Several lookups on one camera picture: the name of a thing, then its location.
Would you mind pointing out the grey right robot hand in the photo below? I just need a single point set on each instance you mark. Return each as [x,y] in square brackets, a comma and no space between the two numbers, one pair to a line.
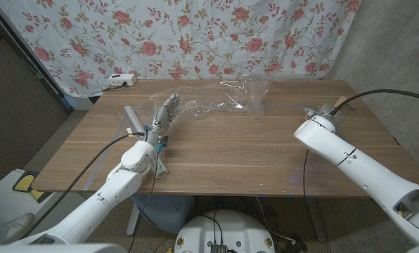
[327,110]

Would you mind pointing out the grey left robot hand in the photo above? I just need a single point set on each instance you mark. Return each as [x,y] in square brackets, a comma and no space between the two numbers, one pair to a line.
[162,117]

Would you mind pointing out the wooden stick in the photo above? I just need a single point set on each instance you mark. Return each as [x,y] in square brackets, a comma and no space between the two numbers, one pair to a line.
[340,101]

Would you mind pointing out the transparent cling film sheet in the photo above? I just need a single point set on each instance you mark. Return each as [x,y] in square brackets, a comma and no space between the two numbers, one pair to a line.
[230,96]

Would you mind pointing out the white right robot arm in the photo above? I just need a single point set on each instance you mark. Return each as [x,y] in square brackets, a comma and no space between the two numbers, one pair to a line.
[353,161]

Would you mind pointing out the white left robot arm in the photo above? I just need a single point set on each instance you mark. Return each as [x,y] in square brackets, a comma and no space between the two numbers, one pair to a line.
[97,207]

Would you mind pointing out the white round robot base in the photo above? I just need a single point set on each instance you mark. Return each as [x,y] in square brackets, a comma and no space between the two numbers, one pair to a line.
[227,232]

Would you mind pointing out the cling film roll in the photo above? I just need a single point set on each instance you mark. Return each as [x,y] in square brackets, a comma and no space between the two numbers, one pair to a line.
[160,171]

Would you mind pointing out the white power strip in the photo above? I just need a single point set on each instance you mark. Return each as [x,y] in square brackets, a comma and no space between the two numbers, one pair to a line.
[122,79]

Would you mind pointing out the floral print curtain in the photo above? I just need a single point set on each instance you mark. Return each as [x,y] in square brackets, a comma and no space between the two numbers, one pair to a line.
[195,35]

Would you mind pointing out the blue-grey chair seat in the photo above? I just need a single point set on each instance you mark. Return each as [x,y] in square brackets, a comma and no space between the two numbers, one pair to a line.
[167,211]

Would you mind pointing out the grey table leg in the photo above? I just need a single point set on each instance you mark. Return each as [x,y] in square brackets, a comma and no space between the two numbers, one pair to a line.
[316,218]

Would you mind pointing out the black power adapter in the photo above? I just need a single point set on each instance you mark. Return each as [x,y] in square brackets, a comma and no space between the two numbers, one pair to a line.
[295,246]

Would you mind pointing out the yellow and black pad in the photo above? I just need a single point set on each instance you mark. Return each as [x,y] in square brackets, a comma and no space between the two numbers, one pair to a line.
[25,182]

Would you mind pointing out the white floor platform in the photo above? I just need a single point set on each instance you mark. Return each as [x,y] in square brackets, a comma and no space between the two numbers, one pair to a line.
[5,200]

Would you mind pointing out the white shoe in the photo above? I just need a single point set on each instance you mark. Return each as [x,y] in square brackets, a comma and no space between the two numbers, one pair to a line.
[19,225]

